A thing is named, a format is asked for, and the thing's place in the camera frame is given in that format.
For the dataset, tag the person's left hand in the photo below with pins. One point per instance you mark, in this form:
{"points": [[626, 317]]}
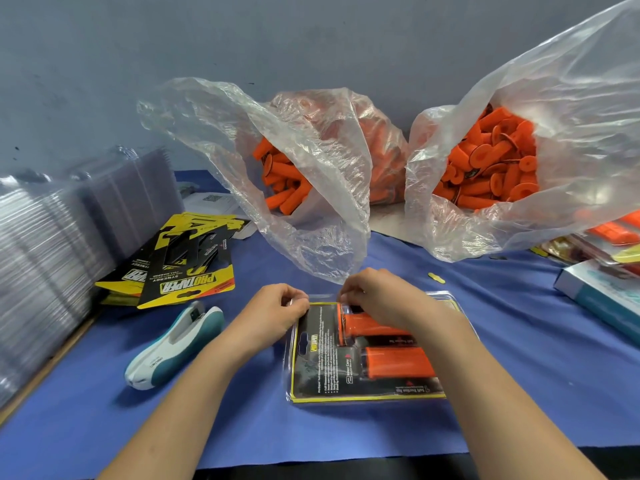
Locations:
{"points": [[265, 320]]}

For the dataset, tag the person's right hand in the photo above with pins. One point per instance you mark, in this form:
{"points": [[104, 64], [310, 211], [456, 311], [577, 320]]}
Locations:
{"points": [[385, 295]]}

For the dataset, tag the yellow black backing card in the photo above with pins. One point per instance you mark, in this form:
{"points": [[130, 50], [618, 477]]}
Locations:
{"points": [[315, 365]]}

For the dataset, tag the teal hand stapler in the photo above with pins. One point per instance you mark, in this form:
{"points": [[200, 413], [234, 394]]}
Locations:
{"points": [[170, 350]]}

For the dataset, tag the stack of clear blister shells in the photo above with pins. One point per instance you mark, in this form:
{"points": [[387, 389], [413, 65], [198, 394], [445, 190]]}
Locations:
{"points": [[55, 255]]}

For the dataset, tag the person's right forearm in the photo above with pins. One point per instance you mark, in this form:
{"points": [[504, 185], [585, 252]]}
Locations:
{"points": [[510, 405]]}

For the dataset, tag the person's left forearm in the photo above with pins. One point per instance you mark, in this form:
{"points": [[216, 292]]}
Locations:
{"points": [[170, 425]]}

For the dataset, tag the small yellow scrap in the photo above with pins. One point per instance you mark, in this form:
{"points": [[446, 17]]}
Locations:
{"points": [[436, 278]]}

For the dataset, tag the stack of yellow black cards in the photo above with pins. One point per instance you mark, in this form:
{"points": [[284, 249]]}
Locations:
{"points": [[180, 260]]}

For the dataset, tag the white printed paper sheet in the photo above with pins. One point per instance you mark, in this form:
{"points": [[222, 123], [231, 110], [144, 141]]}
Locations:
{"points": [[210, 202]]}

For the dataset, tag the teal white cardboard box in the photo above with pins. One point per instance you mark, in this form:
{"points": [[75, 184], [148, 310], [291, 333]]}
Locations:
{"points": [[605, 295]]}

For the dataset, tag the large clear plastic bag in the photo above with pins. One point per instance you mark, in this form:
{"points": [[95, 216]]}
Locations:
{"points": [[590, 75]]}

